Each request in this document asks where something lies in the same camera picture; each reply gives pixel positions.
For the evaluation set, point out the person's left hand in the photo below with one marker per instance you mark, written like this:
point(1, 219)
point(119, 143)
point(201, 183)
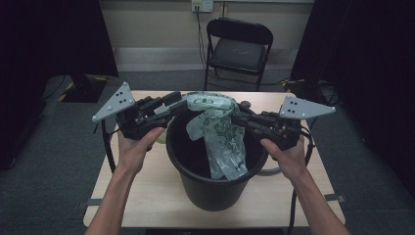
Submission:
point(133, 153)

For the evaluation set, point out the white wall outlet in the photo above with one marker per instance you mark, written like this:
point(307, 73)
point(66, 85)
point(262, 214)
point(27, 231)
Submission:
point(204, 6)

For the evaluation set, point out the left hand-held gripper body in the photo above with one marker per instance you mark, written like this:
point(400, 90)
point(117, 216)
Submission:
point(130, 120)

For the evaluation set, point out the person's right hand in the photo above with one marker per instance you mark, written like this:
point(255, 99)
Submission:
point(292, 160)

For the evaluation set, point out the black curtain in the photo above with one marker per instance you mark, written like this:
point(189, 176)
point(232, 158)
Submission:
point(49, 36)
point(368, 49)

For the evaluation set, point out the black ribbed trash bin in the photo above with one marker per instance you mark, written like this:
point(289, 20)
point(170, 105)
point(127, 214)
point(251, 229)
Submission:
point(212, 196)

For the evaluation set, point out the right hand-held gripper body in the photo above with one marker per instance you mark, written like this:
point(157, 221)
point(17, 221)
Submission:
point(280, 130)

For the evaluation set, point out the pale green garbage bag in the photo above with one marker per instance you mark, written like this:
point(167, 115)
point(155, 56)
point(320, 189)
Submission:
point(221, 140)

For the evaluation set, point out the black folding chair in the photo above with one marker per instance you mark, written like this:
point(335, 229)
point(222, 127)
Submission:
point(238, 54)

